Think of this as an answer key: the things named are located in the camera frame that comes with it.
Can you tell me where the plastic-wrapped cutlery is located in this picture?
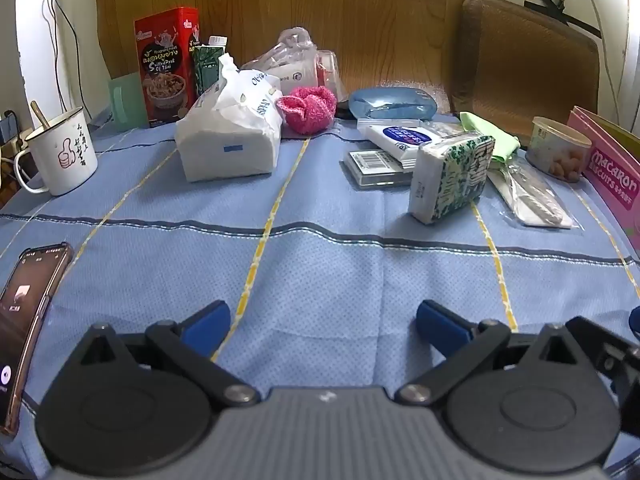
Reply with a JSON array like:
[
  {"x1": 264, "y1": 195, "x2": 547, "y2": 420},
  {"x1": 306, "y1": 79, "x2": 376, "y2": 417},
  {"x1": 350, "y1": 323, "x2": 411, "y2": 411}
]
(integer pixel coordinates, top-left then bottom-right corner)
[{"x1": 487, "y1": 162, "x2": 586, "y2": 231}]

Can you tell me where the light green cloth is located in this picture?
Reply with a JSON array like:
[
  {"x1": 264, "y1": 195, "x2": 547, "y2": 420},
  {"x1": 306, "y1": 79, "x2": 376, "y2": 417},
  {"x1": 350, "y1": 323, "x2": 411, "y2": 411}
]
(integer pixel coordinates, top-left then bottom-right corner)
[{"x1": 459, "y1": 111, "x2": 521, "y2": 168}]

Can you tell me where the clear snack tub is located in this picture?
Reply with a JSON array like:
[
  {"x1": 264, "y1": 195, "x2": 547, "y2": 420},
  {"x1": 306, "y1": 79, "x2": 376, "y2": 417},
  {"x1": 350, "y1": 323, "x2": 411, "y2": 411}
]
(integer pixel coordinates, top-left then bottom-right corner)
[{"x1": 525, "y1": 116, "x2": 593, "y2": 183}]

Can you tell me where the smartphone in clear case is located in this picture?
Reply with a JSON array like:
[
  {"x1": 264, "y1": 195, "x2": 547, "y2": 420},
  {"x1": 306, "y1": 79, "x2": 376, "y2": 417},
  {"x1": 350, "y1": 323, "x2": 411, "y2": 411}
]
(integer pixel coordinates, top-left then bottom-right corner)
[{"x1": 0, "y1": 242, "x2": 75, "y2": 438}]

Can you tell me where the green drink carton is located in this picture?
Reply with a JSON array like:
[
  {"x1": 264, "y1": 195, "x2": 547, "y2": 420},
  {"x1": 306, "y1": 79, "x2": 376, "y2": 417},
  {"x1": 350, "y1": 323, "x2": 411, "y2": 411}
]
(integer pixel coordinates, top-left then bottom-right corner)
[{"x1": 192, "y1": 36, "x2": 229, "y2": 98}]

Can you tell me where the clear barcoded box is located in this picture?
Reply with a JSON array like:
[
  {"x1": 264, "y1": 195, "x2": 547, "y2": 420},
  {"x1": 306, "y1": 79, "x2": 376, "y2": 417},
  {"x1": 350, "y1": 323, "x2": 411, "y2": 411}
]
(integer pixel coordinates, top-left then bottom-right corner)
[{"x1": 343, "y1": 149, "x2": 418, "y2": 190}]

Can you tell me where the blue striped tablecloth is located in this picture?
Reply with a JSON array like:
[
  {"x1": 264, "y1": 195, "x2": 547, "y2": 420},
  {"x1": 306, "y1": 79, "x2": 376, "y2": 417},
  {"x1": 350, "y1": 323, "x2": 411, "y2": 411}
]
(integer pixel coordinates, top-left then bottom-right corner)
[{"x1": 0, "y1": 105, "x2": 640, "y2": 480}]

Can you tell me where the brown chair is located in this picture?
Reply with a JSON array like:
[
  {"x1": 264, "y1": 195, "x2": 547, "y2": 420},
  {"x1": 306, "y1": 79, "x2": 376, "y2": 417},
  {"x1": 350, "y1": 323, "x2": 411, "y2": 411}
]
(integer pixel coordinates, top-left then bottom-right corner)
[{"x1": 450, "y1": 0, "x2": 601, "y2": 146}]

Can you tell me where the large white tissue pack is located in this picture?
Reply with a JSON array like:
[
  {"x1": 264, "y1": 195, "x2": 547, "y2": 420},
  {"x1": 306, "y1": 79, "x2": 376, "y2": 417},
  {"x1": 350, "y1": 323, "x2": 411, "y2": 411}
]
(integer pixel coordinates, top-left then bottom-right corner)
[{"x1": 175, "y1": 53, "x2": 284, "y2": 183}]

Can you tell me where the red snack box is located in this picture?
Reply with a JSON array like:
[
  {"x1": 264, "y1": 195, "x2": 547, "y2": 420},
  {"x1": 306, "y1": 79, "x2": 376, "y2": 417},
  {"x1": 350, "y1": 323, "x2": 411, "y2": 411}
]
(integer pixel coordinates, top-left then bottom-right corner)
[{"x1": 134, "y1": 7, "x2": 201, "y2": 128}]

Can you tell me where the white cable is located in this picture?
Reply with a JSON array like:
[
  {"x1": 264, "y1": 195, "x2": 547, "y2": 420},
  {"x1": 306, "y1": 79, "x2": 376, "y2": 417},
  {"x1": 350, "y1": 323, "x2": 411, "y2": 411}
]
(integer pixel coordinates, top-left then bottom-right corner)
[{"x1": 582, "y1": 0, "x2": 626, "y2": 126}]

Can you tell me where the black wall cable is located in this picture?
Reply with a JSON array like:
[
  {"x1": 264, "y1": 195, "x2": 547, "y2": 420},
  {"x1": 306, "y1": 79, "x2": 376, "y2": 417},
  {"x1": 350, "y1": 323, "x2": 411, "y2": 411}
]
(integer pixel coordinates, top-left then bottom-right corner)
[{"x1": 42, "y1": 0, "x2": 88, "y2": 111}]

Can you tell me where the green patterned tissue pack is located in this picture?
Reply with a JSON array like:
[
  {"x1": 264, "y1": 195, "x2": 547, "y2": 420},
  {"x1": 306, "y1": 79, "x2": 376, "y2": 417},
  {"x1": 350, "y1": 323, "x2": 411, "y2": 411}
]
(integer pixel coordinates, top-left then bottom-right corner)
[{"x1": 407, "y1": 133, "x2": 496, "y2": 225}]

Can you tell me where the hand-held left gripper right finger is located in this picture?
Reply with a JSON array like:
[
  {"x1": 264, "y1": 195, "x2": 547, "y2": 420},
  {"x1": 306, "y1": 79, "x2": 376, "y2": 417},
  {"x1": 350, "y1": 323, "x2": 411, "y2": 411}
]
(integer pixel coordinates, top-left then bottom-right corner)
[{"x1": 395, "y1": 300, "x2": 588, "y2": 406}]

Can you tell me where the plastic bag of paper cups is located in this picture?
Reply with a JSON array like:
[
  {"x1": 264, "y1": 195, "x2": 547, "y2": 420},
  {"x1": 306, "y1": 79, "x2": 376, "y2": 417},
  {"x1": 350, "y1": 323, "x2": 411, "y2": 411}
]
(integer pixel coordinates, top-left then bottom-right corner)
[{"x1": 242, "y1": 26, "x2": 348, "y2": 103}]

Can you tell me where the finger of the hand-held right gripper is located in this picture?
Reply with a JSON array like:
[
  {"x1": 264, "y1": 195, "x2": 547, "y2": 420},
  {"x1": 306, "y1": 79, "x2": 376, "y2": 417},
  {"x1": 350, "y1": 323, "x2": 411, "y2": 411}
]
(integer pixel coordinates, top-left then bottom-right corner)
[{"x1": 567, "y1": 304, "x2": 640, "y2": 436}]

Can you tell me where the pink fluffy cloth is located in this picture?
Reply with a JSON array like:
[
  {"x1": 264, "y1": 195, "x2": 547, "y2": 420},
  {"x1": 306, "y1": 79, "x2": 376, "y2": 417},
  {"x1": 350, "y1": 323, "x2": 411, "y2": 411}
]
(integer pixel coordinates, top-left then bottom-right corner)
[{"x1": 276, "y1": 86, "x2": 337, "y2": 135}]

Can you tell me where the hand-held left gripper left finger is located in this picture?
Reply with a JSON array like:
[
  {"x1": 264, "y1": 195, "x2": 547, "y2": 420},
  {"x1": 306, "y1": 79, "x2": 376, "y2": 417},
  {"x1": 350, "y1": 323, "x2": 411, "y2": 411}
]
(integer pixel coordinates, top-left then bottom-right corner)
[{"x1": 70, "y1": 300, "x2": 261, "y2": 406}]

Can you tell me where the pink biscuit box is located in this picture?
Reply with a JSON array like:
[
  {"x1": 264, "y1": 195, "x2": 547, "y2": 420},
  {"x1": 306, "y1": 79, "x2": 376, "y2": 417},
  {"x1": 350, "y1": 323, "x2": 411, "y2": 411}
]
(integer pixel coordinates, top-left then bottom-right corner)
[{"x1": 566, "y1": 106, "x2": 640, "y2": 261}]

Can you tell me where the white blue-label tissue packet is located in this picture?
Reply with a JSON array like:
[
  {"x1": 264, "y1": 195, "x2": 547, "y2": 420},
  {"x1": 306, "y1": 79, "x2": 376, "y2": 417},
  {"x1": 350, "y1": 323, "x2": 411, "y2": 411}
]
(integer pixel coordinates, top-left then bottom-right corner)
[{"x1": 357, "y1": 119, "x2": 476, "y2": 168}]

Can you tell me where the white enamel mug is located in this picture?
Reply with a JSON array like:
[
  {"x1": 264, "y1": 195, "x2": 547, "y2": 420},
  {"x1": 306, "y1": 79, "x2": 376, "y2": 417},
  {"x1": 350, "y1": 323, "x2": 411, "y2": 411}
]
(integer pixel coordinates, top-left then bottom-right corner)
[{"x1": 14, "y1": 106, "x2": 99, "y2": 197}]

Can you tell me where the wooden board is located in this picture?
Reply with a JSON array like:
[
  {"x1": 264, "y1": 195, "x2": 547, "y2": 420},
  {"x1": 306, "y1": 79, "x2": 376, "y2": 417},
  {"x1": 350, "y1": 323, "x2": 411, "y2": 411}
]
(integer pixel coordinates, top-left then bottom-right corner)
[{"x1": 92, "y1": 0, "x2": 493, "y2": 111}]

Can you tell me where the green plastic cup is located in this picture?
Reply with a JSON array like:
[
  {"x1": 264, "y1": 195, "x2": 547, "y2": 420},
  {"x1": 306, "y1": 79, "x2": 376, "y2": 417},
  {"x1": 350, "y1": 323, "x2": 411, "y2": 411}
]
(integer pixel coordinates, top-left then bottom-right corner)
[{"x1": 108, "y1": 71, "x2": 151, "y2": 131}]

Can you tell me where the blue glasses case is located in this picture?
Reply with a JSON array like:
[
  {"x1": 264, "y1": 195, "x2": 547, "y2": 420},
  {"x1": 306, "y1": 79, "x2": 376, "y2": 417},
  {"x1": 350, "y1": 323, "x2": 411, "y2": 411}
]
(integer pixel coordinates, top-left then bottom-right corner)
[{"x1": 347, "y1": 87, "x2": 438, "y2": 121}]

